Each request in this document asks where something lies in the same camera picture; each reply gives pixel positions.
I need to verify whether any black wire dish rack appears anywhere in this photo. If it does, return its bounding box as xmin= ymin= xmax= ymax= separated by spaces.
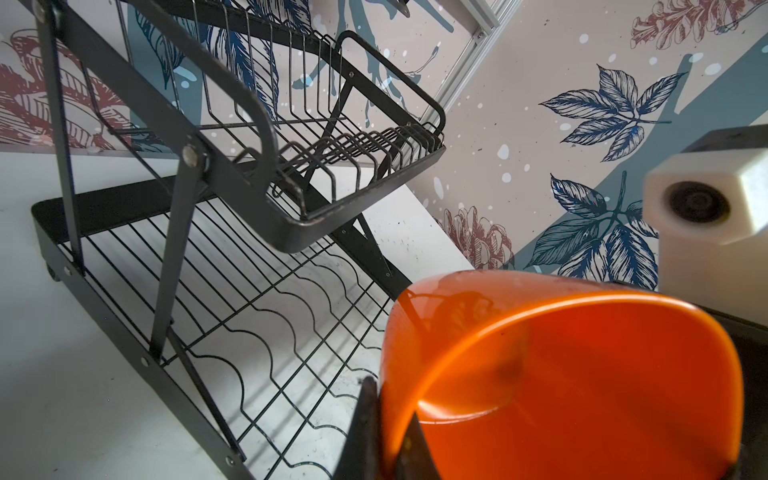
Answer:
xmin=26 ymin=1 xmax=446 ymax=479

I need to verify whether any orange plastic bowl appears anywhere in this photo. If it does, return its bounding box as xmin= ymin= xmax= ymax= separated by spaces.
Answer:
xmin=379 ymin=270 xmax=744 ymax=479

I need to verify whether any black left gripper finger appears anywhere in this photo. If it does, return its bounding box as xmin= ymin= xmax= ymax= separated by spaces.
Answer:
xmin=332 ymin=376 xmax=441 ymax=479

